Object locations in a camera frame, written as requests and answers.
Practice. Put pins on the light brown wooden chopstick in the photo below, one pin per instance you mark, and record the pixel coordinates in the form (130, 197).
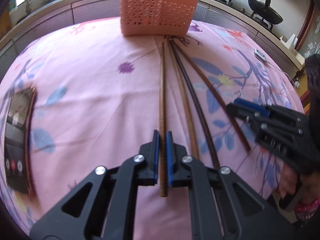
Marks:
(162, 92)

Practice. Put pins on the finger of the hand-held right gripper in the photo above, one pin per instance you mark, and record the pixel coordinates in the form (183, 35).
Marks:
(237, 111)
(250, 105)

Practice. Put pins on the reddish brown chopstick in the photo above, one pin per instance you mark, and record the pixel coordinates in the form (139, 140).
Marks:
(205, 78)

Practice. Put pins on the orange plastic utensil basket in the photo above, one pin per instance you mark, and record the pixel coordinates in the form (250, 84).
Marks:
(157, 15)

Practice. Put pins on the smartphone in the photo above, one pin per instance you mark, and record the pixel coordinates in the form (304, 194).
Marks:
(17, 140)

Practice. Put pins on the decorated glass door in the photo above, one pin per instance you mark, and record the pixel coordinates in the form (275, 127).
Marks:
(311, 35)

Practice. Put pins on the kitchen counter with cabinets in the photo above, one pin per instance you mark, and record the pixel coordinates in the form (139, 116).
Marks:
(87, 7)

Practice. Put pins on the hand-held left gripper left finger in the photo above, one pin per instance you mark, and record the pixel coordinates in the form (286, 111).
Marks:
(156, 155)

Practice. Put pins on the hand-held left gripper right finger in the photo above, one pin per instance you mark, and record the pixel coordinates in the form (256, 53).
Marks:
(170, 155)

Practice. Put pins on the gas stove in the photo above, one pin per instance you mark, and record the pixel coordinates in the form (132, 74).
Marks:
(240, 7)

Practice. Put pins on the person's right hand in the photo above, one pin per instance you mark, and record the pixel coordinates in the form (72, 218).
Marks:
(287, 180)

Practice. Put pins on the white plastic holder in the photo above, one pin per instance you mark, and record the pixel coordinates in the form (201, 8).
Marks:
(290, 41)

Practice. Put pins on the pink floral tablecloth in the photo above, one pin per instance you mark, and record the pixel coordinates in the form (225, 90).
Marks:
(87, 92)

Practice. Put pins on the tan wooden chopstick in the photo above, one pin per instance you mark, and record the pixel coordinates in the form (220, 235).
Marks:
(185, 105)

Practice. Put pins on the small white device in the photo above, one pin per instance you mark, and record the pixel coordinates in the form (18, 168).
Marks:
(259, 55)

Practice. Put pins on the black wok with lid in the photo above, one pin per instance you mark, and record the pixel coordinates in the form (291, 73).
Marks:
(265, 11)

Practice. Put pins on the dark purple chopstick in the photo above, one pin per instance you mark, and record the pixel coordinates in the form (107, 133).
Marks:
(200, 112)

